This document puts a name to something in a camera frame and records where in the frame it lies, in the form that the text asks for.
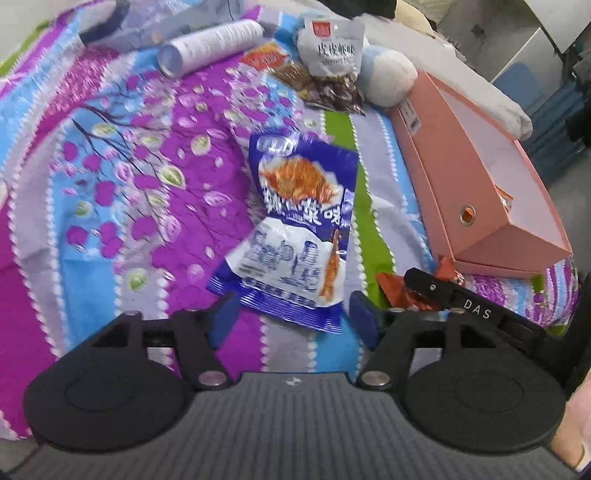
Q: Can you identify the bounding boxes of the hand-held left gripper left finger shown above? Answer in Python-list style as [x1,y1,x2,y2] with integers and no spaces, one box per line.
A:
[76,291,241,389]

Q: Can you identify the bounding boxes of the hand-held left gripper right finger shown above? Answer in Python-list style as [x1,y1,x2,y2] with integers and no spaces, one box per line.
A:
[348,291,513,389]

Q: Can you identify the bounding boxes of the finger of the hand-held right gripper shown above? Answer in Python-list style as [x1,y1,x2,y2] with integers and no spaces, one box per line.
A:
[404,268,462,311]

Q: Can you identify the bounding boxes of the red-orange snack packet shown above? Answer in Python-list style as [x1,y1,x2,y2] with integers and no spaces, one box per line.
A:
[375,255,462,311]

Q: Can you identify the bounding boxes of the blue and white snack packet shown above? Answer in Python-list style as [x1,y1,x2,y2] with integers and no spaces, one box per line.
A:
[205,133,360,334]

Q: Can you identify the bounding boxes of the pink cardboard box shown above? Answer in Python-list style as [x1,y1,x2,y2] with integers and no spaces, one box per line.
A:
[388,69,573,280]

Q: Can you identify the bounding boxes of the white plush toy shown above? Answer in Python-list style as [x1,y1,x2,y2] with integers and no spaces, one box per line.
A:
[358,34,419,108]

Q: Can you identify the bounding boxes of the grey snack packet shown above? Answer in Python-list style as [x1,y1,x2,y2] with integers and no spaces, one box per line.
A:
[297,15,366,78]

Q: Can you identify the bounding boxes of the orange red-label snack packet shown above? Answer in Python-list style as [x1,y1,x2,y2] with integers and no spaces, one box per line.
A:
[241,42,289,71]

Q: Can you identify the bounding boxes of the person's right hand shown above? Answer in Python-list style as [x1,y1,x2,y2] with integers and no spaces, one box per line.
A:
[551,376,591,472]

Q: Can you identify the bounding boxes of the blue curtain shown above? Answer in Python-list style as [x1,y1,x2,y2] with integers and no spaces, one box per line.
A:
[526,78,591,185]

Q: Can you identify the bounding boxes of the grey duvet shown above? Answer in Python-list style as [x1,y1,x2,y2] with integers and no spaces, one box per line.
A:
[443,37,534,141]

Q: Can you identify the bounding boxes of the floral striped bed sheet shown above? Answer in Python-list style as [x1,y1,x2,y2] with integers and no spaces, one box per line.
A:
[0,0,580,441]

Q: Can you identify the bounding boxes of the dark snack packet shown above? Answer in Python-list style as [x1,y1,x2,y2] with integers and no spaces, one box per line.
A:
[272,62,366,116]

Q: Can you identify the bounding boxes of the blue padded board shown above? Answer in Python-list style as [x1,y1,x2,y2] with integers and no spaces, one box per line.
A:
[492,61,546,109]

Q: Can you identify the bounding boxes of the dark hanging clothes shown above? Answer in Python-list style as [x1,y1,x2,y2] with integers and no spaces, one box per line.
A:
[570,44,591,144]

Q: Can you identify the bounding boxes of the cream quilted headboard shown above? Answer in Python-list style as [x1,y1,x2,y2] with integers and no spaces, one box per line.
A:
[397,0,451,35]

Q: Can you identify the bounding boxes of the white cylindrical bottle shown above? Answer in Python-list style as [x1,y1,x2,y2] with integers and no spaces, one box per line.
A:
[157,19,265,78]

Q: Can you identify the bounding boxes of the white cabinet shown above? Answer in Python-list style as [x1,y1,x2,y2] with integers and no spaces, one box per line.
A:
[480,0,591,86]

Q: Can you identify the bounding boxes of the clear plastic bag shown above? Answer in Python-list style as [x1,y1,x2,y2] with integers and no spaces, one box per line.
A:
[76,0,245,49]

